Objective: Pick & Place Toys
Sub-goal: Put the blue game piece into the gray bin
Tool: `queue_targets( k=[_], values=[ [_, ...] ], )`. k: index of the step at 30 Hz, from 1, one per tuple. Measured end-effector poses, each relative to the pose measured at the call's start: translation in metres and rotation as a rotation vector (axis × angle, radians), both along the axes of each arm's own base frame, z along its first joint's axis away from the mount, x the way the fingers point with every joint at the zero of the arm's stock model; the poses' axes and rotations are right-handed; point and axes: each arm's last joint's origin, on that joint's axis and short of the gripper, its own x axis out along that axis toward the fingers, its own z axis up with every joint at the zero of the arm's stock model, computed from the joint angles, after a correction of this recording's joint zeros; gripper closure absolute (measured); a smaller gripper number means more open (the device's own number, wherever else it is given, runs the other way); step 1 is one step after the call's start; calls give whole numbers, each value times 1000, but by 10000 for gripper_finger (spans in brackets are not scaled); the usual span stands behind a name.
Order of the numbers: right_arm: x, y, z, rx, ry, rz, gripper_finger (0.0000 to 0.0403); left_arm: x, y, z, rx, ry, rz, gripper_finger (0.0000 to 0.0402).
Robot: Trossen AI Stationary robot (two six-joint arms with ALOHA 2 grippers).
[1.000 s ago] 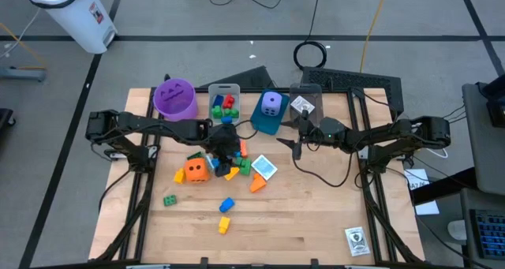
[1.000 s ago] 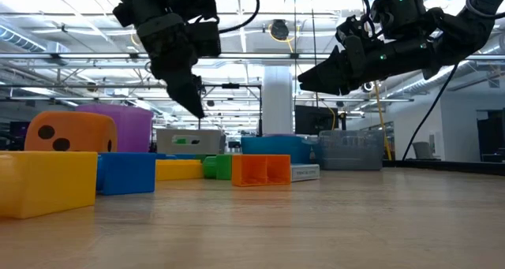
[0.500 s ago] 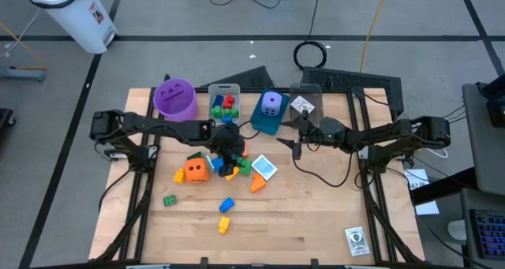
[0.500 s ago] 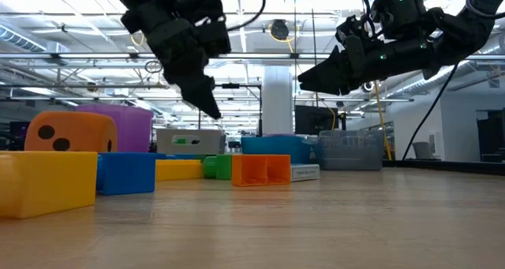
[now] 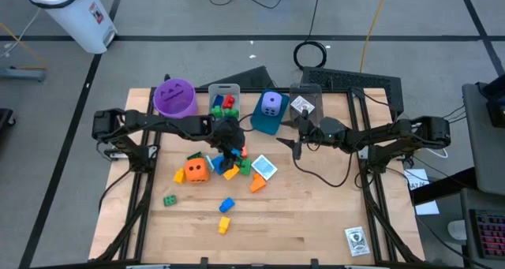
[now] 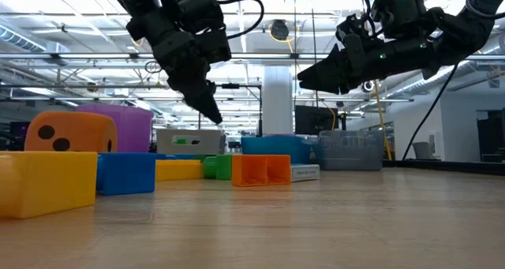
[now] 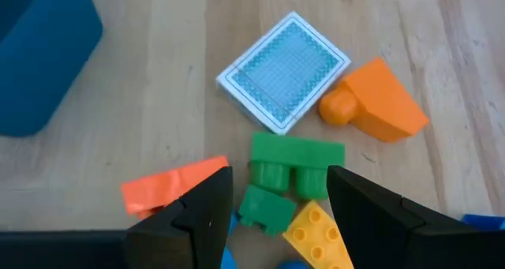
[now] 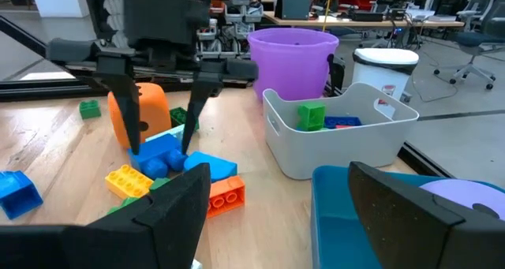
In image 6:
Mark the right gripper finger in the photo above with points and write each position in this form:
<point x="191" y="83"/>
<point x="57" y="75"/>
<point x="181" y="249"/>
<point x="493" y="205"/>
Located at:
<point x="327" y="75"/>

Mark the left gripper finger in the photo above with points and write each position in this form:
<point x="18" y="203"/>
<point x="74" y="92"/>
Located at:
<point x="205" y="101"/>

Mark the large blue toy brick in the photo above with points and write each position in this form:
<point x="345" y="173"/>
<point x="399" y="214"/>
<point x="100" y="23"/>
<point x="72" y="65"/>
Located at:
<point x="173" y="156"/>

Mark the orange foam die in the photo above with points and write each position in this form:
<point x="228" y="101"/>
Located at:
<point x="79" y="127"/>

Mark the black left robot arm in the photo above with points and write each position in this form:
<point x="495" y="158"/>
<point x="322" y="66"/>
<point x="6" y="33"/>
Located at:
<point x="195" y="8"/>

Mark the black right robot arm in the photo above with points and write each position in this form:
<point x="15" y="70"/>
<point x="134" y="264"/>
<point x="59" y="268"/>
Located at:
<point x="453" y="28"/>

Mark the white plastic bin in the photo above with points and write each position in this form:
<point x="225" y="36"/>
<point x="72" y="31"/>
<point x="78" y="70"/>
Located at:
<point x="209" y="143"/>

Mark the black monitor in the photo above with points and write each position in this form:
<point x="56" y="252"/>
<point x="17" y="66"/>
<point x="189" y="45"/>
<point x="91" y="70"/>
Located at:
<point x="315" y="121"/>

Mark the small green toy brick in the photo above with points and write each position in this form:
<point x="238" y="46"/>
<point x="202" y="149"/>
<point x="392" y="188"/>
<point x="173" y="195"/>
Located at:
<point x="203" y="157"/>

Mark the white building column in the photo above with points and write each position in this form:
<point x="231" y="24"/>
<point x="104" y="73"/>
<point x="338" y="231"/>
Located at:
<point x="278" y="103"/>

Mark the yellow flat studded brick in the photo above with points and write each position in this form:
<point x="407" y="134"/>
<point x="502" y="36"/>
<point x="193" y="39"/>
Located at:
<point x="177" y="170"/>

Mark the clear grey plastic bin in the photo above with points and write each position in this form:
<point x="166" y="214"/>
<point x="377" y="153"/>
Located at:
<point x="351" y="150"/>

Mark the purple pumpkin-face bucket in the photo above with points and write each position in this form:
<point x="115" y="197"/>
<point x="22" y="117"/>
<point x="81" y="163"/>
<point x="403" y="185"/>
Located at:
<point x="130" y="127"/>

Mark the teal plastic bin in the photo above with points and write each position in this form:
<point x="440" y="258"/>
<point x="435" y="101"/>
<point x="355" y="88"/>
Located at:
<point x="276" y="150"/>

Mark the orange plastic bin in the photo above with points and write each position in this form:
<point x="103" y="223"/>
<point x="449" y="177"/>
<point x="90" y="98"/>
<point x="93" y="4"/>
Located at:
<point x="260" y="170"/>

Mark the grey chair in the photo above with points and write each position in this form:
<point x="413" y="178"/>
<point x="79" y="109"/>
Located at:
<point x="423" y="150"/>

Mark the blue patterned card box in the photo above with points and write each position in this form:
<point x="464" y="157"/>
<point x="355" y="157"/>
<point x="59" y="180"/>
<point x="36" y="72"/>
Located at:
<point x="305" y="173"/>

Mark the blue arched toy brick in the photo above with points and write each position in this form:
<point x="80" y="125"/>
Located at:
<point x="126" y="174"/>

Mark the black cabinet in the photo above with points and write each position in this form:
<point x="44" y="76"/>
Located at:
<point x="491" y="139"/>

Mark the yellow toy brick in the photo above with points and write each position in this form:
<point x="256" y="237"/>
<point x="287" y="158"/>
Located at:
<point x="47" y="182"/>

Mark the dark background monitor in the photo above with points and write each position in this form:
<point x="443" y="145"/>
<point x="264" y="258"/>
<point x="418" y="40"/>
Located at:
<point x="16" y="129"/>

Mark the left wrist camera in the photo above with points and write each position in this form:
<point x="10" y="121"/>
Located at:
<point x="217" y="46"/>

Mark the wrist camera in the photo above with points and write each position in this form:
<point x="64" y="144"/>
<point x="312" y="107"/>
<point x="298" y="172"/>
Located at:
<point x="217" y="46"/>
<point x="355" y="26"/>

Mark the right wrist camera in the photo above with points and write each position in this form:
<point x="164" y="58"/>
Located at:
<point x="355" y="26"/>

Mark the black aluminium table frame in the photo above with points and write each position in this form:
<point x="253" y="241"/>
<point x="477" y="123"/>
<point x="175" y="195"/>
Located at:
<point x="453" y="167"/>

